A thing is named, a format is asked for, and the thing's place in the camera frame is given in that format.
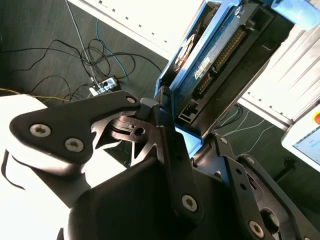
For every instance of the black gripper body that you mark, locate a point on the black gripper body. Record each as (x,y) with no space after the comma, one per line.
(125,205)

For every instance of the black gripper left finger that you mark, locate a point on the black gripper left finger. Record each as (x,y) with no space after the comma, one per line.
(62,120)

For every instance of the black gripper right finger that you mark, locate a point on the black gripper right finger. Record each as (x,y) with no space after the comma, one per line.
(240,190)

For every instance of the hard disk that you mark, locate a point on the hard disk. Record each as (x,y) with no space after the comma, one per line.
(252,62)

